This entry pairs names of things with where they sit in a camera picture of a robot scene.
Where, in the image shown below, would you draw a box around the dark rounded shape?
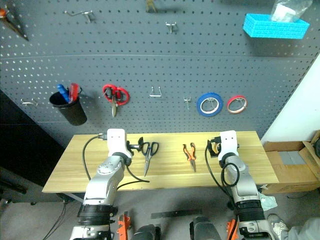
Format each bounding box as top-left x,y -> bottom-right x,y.
188,215 -> 223,240
131,223 -> 162,240

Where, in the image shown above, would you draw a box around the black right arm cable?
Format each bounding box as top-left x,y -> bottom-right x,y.
204,139 -> 241,209

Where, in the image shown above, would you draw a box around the long silver pegboard hook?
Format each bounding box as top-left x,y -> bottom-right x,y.
63,9 -> 95,24

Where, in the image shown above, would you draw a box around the brown cardboard box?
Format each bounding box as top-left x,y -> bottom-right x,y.
260,129 -> 320,196

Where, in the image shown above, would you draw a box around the clear plastic bag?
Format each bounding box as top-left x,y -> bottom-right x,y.
269,0 -> 314,23

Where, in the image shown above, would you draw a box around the dark blue handled scissors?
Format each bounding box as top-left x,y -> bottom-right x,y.
142,141 -> 160,178

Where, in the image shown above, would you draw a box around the grey metal pegboard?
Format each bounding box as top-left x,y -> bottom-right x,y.
0,0 -> 320,149

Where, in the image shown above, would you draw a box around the orange black needle-nose pliers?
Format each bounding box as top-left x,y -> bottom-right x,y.
182,142 -> 198,173

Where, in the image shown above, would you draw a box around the grey sneaker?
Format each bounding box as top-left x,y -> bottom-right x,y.
266,213 -> 291,240

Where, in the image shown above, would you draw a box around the orange bar clamp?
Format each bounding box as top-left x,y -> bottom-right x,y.
225,218 -> 239,240
116,211 -> 133,240

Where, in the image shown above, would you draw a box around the blue tape roll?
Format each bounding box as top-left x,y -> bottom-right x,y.
195,92 -> 224,118

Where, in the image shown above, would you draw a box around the grey trouser leg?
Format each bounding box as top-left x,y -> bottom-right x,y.
286,216 -> 320,240

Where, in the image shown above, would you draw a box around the blue plastic basket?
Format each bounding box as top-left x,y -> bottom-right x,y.
242,13 -> 311,40

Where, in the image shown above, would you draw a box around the flat black bar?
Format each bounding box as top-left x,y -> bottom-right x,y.
150,209 -> 203,220

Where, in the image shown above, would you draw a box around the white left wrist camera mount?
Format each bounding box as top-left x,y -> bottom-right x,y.
106,128 -> 127,154

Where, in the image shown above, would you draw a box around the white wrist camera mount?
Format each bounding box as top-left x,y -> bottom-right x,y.
217,130 -> 238,161
106,128 -> 127,154

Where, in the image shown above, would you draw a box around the red handled screwdriver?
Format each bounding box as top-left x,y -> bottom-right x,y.
68,82 -> 81,103

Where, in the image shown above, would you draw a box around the black cabinet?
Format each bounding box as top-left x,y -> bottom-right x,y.
0,89 -> 66,192

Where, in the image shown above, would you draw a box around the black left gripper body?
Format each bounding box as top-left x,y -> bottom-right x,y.
125,140 -> 139,157

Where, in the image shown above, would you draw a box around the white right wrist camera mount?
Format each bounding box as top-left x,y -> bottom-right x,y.
217,130 -> 238,161

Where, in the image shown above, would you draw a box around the black cup holder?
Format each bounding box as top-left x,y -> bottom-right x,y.
48,90 -> 88,126

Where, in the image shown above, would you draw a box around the red tape roll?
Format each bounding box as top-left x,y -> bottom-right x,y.
226,94 -> 249,115

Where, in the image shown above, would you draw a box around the red handled scissors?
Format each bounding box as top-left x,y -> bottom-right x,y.
101,84 -> 131,118

